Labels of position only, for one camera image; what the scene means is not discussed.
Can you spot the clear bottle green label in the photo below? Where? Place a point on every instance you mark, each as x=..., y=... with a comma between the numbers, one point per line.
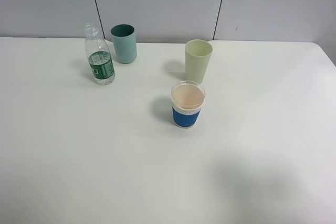
x=99, y=56

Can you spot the pale green plastic cup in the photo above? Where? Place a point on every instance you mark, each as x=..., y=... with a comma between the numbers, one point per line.
x=197, y=55

